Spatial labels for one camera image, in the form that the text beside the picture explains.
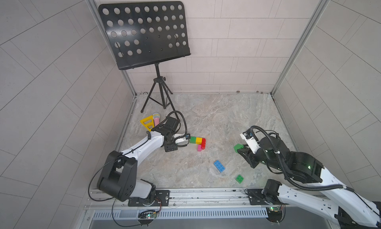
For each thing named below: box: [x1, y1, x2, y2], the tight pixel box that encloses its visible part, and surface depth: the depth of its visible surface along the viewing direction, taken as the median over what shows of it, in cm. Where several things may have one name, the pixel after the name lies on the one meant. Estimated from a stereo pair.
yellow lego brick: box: [195, 136, 203, 145], surface depth 91 cm
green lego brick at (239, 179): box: [235, 174, 245, 184], surface depth 78 cm
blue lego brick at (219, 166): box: [213, 159, 226, 173], surface depth 82 cm
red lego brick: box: [201, 137, 207, 150], surface depth 90 cm
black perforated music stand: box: [98, 0, 191, 121], surface depth 69 cm
